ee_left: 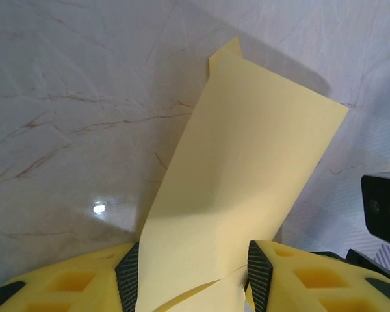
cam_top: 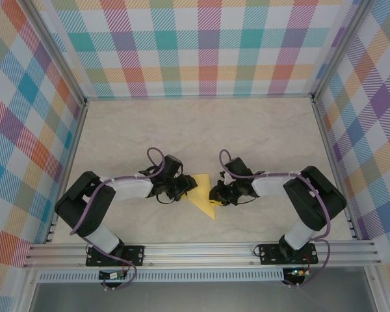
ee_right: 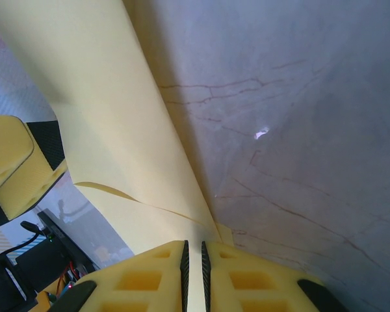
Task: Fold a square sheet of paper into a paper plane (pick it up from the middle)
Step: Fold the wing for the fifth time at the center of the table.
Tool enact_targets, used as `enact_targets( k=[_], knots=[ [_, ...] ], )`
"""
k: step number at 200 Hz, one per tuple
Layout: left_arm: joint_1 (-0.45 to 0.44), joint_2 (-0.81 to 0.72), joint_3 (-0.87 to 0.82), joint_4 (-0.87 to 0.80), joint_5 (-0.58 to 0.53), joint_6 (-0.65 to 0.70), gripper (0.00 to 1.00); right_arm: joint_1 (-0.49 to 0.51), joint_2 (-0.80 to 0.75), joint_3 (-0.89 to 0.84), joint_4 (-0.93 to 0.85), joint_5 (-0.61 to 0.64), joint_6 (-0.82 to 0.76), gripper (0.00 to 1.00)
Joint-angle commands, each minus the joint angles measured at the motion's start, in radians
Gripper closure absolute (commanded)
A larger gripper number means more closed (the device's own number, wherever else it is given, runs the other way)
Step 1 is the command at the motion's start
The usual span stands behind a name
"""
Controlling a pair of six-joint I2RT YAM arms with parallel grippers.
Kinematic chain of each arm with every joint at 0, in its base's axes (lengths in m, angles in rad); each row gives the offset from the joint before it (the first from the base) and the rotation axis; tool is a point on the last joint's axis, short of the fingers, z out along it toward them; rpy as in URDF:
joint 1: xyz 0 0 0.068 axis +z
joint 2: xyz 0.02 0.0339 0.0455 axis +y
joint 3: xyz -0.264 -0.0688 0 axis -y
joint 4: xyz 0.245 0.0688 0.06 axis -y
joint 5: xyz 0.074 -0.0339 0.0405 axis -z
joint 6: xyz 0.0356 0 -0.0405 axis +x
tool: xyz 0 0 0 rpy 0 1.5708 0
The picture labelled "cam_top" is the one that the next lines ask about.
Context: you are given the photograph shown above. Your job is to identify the slotted grey cable duct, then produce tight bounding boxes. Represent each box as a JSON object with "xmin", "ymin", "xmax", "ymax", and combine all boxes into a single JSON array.
[{"xmin": 38, "ymin": 268, "xmax": 285, "ymax": 283}]

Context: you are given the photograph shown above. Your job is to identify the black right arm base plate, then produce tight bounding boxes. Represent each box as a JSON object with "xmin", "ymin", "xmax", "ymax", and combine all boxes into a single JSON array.
[{"xmin": 259, "ymin": 242, "xmax": 319, "ymax": 266}]

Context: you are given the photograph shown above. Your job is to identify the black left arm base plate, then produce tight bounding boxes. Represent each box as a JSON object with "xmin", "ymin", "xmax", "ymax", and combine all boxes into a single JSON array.
[{"xmin": 85, "ymin": 245, "xmax": 146, "ymax": 267}]

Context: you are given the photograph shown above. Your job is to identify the long aluminium mounting rail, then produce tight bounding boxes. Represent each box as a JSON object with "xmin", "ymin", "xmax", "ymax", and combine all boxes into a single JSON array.
[{"xmin": 22, "ymin": 240, "xmax": 383, "ymax": 269}]

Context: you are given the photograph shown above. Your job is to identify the aluminium side rail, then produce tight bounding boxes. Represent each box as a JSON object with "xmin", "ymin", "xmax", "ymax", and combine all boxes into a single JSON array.
[
  {"xmin": 311, "ymin": 96, "xmax": 361, "ymax": 241},
  {"xmin": 44, "ymin": 100, "xmax": 89, "ymax": 244}
]

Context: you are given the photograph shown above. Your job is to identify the aluminium frame post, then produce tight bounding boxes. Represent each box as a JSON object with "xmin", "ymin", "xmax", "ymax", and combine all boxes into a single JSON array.
[
  {"xmin": 27, "ymin": 0, "xmax": 88, "ymax": 107},
  {"xmin": 310, "ymin": 0, "xmax": 376, "ymax": 101}
]

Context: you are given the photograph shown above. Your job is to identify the yellow square paper sheet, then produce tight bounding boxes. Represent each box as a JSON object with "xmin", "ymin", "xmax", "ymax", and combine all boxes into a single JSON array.
[{"xmin": 187, "ymin": 174, "xmax": 219, "ymax": 222}]

